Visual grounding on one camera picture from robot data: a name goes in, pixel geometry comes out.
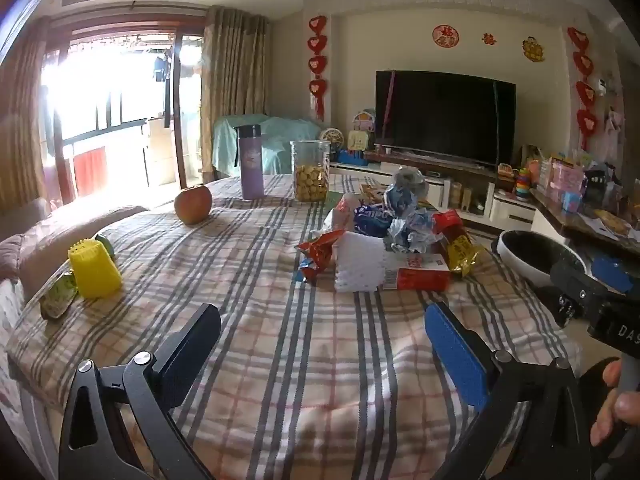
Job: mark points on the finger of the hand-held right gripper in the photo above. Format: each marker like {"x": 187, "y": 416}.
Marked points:
{"x": 570, "y": 280}
{"x": 612, "y": 267}

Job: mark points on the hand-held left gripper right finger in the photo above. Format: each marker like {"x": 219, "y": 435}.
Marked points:
{"x": 455, "y": 355}

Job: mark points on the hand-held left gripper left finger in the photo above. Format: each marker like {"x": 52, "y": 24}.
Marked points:
{"x": 192, "y": 355}

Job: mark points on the white round trash bin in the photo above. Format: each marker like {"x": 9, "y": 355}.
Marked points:
{"x": 505, "y": 261}

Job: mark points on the red and white carton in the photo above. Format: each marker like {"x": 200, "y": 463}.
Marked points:
{"x": 415, "y": 276}

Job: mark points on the red snack packet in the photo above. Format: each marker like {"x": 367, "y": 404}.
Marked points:
{"x": 460, "y": 250}

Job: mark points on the silver blue wrapper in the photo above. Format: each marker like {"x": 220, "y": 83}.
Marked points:
{"x": 412, "y": 232}
{"x": 405, "y": 190}

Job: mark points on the white tissue pack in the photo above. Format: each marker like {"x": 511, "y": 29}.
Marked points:
{"x": 357, "y": 262}

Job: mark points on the blue plastic wrapper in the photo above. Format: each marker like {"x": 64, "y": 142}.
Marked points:
{"x": 372, "y": 221}

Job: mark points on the orange red snack wrapper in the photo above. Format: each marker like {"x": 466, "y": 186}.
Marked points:
{"x": 320, "y": 252}

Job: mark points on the white plastic bag red print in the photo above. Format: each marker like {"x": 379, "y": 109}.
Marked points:
{"x": 342, "y": 212}

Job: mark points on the person's right hand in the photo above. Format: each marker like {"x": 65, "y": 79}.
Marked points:
{"x": 607, "y": 420}

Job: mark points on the orange patterned tray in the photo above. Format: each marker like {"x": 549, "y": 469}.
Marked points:
{"x": 612, "y": 220}

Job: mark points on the marble top coffee table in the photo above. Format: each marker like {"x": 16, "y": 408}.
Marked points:
{"x": 555, "y": 210}

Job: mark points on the plaid blanket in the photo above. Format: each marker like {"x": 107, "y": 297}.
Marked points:
{"x": 250, "y": 285}

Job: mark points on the white tv cabinet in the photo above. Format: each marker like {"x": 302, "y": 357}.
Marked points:
{"x": 510, "y": 210}

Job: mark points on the pink toy box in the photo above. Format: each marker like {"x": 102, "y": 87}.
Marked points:
{"x": 565, "y": 177}

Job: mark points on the yellow plastic cup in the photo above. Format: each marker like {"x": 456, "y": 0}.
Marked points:
{"x": 95, "y": 270}

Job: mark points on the pink hanging clothes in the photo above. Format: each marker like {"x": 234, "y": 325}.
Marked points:
{"x": 614, "y": 130}

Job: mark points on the green snack packet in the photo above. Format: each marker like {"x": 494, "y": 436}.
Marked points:
{"x": 105, "y": 245}
{"x": 57, "y": 295}

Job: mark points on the red apple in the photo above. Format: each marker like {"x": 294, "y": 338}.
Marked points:
{"x": 192, "y": 205}

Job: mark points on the brown wooden tv riser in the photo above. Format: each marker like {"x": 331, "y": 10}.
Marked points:
{"x": 450, "y": 162}

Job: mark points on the orange picture book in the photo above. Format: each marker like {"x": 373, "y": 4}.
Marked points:
{"x": 372, "y": 194}

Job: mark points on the pink sofa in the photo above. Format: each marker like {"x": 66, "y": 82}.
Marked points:
{"x": 50, "y": 240}

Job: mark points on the purple water bottle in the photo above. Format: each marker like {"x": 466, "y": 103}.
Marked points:
{"x": 250, "y": 165}

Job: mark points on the black television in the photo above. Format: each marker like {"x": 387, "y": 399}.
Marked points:
{"x": 445, "y": 115}

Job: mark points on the clear cookie jar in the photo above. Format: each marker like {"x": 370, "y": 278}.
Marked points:
{"x": 310, "y": 175}

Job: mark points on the blue toy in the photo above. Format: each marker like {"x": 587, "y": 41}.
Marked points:
{"x": 351, "y": 157}

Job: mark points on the yellow toy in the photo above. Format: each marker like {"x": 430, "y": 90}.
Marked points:
{"x": 358, "y": 141}

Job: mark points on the teal covered armchair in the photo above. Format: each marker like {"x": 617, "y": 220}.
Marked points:
{"x": 280, "y": 135}

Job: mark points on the ferris wheel toy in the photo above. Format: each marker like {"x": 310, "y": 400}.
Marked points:
{"x": 332, "y": 140}

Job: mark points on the toy house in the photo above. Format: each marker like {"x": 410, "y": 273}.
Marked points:
{"x": 364, "y": 120}

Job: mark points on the brown curtain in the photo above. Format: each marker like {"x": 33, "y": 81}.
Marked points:
{"x": 20, "y": 125}

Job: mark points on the beige patterned curtain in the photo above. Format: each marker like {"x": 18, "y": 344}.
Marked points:
{"x": 232, "y": 70}

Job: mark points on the red heart wall hanging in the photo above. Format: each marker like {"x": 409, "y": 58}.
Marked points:
{"x": 317, "y": 60}
{"x": 584, "y": 90}

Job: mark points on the white wall camera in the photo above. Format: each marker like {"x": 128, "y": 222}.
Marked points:
{"x": 605, "y": 86}

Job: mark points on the golden figure wall sticker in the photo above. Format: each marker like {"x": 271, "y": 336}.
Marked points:
{"x": 533, "y": 49}

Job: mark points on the small red wall sticker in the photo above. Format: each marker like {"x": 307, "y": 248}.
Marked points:
{"x": 489, "y": 39}

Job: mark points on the round red wall sticker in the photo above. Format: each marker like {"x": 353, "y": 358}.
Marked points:
{"x": 445, "y": 36}

